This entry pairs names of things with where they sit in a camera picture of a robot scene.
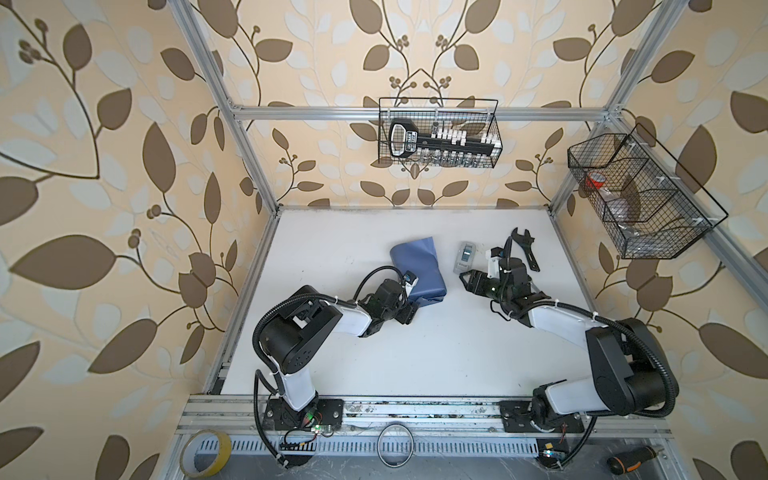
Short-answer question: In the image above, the red capped plastic item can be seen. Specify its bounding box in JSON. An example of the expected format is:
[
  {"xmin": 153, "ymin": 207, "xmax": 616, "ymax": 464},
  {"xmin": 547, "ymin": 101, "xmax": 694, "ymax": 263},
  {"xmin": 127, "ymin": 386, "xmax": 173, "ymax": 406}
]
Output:
[{"xmin": 584, "ymin": 171, "xmax": 607, "ymax": 191}]

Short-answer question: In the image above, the right wire basket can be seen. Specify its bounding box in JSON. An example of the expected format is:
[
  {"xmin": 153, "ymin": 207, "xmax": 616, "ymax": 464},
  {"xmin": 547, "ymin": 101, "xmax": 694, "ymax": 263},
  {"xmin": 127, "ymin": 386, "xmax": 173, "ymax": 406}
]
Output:
[{"xmin": 567, "ymin": 124, "xmax": 728, "ymax": 260}]

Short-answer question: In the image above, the yellow tape roll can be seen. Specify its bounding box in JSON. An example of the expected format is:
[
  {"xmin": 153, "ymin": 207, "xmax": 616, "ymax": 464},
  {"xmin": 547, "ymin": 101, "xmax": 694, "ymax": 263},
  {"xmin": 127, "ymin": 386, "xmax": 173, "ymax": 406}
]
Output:
[{"xmin": 179, "ymin": 430, "xmax": 233, "ymax": 479}]

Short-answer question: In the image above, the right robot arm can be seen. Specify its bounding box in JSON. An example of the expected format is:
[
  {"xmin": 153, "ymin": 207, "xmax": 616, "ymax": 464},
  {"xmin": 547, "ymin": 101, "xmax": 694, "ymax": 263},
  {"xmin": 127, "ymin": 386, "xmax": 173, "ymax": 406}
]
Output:
[{"xmin": 458, "ymin": 257, "xmax": 679, "ymax": 432}]

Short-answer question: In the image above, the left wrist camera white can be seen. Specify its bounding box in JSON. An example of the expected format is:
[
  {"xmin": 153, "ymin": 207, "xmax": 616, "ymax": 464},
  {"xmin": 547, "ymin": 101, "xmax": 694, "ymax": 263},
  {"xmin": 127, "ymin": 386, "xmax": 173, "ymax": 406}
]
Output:
[{"xmin": 403, "ymin": 270, "xmax": 418, "ymax": 296}]

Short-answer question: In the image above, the black adjustable wrench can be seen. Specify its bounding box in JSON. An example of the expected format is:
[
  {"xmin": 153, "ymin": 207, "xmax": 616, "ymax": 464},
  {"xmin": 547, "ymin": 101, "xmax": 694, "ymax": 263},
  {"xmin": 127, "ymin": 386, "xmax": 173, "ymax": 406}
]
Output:
[{"xmin": 511, "ymin": 228, "xmax": 541, "ymax": 272}]

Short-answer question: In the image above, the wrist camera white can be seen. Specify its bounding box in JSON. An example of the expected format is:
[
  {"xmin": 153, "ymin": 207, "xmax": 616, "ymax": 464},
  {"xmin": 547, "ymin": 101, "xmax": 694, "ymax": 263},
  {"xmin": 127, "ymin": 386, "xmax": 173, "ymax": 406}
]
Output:
[
  {"xmin": 403, "ymin": 270, "xmax": 418, "ymax": 296},
  {"xmin": 485, "ymin": 247, "xmax": 504, "ymax": 279}
]

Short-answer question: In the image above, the back wire basket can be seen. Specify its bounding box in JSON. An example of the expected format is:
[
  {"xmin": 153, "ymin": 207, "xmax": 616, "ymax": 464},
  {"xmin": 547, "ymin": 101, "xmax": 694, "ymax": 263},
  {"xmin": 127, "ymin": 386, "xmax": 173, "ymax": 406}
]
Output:
[{"xmin": 377, "ymin": 96, "xmax": 503, "ymax": 169}]

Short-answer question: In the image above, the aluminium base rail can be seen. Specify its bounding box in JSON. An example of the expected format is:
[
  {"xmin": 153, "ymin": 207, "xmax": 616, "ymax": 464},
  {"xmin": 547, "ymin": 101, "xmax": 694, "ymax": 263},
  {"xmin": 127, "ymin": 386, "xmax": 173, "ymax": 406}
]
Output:
[{"xmin": 173, "ymin": 394, "xmax": 673, "ymax": 458}]

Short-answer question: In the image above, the black socket set rail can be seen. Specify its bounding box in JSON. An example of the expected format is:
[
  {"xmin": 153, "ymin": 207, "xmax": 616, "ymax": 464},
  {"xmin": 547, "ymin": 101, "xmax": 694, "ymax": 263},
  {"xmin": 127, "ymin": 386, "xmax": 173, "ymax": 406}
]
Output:
[{"xmin": 384, "ymin": 118, "xmax": 503, "ymax": 159}]

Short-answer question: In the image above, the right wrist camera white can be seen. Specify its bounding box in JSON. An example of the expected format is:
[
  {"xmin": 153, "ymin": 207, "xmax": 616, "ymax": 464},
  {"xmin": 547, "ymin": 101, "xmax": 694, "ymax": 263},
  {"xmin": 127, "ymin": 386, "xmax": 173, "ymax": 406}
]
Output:
[{"xmin": 485, "ymin": 247, "xmax": 504, "ymax": 279}]

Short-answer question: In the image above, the orange black screwdriver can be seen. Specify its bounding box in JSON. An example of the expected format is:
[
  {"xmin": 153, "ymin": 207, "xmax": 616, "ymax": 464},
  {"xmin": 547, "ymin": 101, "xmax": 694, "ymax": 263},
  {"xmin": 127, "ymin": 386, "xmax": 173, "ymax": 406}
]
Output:
[{"xmin": 605, "ymin": 445, "xmax": 665, "ymax": 475}]

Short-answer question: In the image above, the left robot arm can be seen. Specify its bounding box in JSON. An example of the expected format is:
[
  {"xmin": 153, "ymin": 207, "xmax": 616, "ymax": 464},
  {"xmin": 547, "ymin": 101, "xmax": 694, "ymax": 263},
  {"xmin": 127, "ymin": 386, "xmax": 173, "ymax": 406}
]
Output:
[{"xmin": 252, "ymin": 265, "xmax": 418, "ymax": 428}]

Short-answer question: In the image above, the grey ring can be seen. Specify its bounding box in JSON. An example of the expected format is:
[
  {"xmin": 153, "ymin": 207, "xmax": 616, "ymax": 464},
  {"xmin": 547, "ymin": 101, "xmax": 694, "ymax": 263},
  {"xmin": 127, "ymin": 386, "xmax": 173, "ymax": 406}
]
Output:
[{"xmin": 376, "ymin": 422, "xmax": 416, "ymax": 469}]

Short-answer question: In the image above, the wire basket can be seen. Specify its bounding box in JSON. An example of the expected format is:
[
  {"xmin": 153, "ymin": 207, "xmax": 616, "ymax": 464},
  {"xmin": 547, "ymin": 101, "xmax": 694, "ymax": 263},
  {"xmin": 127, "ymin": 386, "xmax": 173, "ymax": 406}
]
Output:
[
  {"xmin": 377, "ymin": 96, "xmax": 503, "ymax": 169},
  {"xmin": 567, "ymin": 124, "xmax": 728, "ymax": 260}
]

